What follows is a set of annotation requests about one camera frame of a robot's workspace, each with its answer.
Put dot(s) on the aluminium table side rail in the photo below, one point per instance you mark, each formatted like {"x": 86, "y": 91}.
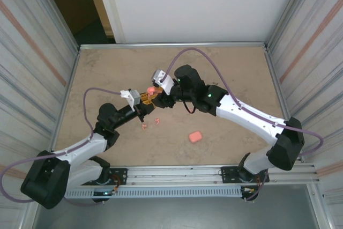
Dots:
{"x": 269, "y": 58}
{"x": 71, "y": 78}

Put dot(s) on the pink earbud charging case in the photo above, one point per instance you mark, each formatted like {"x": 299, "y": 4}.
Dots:
{"x": 151, "y": 90}
{"x": 195, "y": 137}

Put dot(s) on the aluminium corner post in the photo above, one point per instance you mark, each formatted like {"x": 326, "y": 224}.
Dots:
{"x": 291, "y": 8}
{"x": 54, "y": 9}

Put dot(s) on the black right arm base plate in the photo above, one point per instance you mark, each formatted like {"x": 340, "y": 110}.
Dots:
{"x": 227, "y": 175}

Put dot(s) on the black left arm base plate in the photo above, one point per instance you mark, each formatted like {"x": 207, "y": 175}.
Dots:
{"x": 120, "y": 175}

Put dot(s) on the white door frame post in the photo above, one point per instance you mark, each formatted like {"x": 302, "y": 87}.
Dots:
{"x": 110, "y": 6}

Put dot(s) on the aluminium table end rail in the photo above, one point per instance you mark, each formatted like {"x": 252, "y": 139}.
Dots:
{"x": 171, "y": 44}

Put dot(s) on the tan wooden door jamb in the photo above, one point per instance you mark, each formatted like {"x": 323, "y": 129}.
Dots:
{"x": 98, "y": 3}

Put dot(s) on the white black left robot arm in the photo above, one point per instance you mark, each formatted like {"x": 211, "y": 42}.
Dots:
{"x": 43, "y": 180}

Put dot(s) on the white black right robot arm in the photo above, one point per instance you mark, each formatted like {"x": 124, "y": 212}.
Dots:
{"x": 252, "y": 125}

